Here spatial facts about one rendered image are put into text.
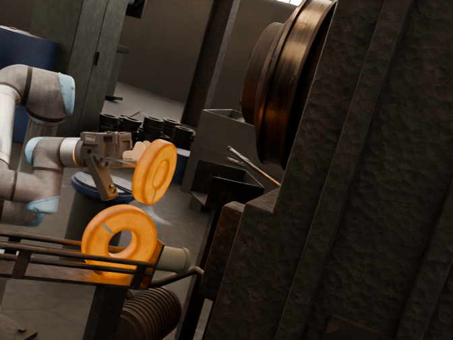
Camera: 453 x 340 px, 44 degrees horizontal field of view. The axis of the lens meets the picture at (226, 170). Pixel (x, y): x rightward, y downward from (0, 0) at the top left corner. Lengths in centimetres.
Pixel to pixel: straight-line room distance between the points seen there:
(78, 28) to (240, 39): 755
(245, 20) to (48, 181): 1095
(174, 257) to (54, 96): 68
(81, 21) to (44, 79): 331
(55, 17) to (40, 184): 372
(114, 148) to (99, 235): 29
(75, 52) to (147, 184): 378
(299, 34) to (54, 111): 77
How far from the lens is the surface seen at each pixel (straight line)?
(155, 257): 122
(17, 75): 170
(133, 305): 134
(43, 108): 173
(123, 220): 115
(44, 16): 516
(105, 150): 137
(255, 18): 1219
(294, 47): 134
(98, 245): 116
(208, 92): 848
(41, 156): 146
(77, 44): 502
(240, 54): 1218
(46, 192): 144
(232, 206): 133
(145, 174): 127
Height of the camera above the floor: 112
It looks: 10 degrees down
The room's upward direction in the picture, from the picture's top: 16 degrees clockwise
